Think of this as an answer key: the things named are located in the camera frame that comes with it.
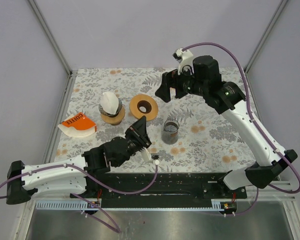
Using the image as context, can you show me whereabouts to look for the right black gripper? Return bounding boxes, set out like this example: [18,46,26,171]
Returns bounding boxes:
[154,63,207,103]

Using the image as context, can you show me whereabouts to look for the white slotted cable duct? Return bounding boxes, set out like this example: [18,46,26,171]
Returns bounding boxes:
[35,196,224,212]

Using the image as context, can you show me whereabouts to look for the white paper coffee filter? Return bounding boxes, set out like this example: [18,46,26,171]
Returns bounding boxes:
[100,91,119,115]

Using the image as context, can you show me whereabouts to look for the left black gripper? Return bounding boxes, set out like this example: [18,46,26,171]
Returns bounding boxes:
[114,115,152,168]

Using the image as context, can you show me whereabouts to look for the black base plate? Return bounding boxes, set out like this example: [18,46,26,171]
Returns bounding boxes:
[80,172,243,212]

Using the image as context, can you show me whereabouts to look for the orange coffee filter pack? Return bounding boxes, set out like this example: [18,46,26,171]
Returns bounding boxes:
[58,112,97,138]

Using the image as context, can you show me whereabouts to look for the left aluminium frame post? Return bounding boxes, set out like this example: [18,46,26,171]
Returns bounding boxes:
[26,0,73,76]

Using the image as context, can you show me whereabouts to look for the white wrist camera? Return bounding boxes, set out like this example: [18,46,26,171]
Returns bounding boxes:
[140,148,160,165]
[172,48,194,75]

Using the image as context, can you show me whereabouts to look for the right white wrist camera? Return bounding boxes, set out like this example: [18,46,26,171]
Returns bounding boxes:
[172,48,194,75]

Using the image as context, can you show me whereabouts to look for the aluminium front rail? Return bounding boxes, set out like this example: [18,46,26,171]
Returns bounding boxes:
[31,181,293,201]

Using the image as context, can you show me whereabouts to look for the right aluminium frame post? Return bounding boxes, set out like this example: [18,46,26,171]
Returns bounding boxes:
[243,0,290,75]

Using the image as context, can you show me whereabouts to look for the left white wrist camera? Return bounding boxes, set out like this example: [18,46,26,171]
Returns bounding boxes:
[140,148,160,165]

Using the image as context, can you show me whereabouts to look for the aluminium frame post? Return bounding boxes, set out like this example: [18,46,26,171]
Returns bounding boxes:
[26,0,73,76]
[243,0,290,75]

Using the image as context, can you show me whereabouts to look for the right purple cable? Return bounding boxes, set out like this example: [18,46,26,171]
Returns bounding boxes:
[181,42,300,218]

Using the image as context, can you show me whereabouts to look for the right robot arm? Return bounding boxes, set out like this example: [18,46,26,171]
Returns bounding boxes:
[155,55,298,198]

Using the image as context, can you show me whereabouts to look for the grey glass carafe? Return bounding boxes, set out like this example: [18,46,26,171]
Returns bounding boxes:
[161,119,179,145]

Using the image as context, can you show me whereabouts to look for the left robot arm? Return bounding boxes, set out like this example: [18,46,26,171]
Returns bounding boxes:
[6,116,152,205]

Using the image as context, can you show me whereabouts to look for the floral tablecloth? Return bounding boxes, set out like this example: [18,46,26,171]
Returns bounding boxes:
[52,68,255,173]

